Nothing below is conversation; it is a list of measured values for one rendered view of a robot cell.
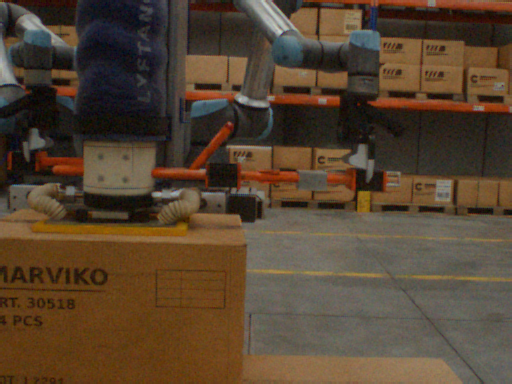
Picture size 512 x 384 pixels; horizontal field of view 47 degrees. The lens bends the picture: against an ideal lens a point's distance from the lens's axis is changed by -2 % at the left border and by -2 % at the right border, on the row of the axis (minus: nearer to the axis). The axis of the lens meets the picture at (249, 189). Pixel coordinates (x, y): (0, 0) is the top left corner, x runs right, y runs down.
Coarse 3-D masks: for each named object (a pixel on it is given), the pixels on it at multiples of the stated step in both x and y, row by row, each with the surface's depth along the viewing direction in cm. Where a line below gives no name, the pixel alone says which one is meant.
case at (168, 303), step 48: (0, 240) 125; (48, 240) 125; (96, 240) 126; (144, 240) 127; (192, 240) 129; (240, 240) 130; (0, 288) 126; (48, 288) 126; (96, 288) 127; (144, 288) 127; (192, 288) 128; (240, 288) 129; (0, 336) 127; (48, 336) 127; (96, 336) 128; (144, 336) 129; (192, 336) 129; (240, 336) 130
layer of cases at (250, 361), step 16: (256, 368) 161; (272, 368) 161; (288, 368) 161; (304, 368) 162; (320, 368) 162; (336, 368) 162; (352, 368) 163; (368, 368) 163; (384, 368) 163; (400, 368) 164; (416, 368) 164; (432, 368) 164; (448, 368) 164
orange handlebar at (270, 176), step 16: (48, 160) 168; (64, 160) 168; (80, 160) 168; (160, 176) 142; (176, 176) 142; (192, 176) 142; (256, 176) 143; (272, 176) 143; (288, 176) 144; (336, 176) 144
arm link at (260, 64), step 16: (272, 0) 174; (288, 0) 176; (288, 16) 179; (256, 32) 182; (256, 48) 183; (256, 64) 184; (272, 64) 186; (256, 80) 186; (240, 96) 190; (256, 96) 188; (240, 112) 189; (256, 112) 189; (240, 128) 189; (256, 128) 192
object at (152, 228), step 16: (80, 208) 136; (48, 224) 131; (64, 224) 132; (80, 224) 132; (96, 224) 132; (112, 224) 133; (128, 224) 133; (144, 224) 133; (160, 224) 134; (176, 224) 137
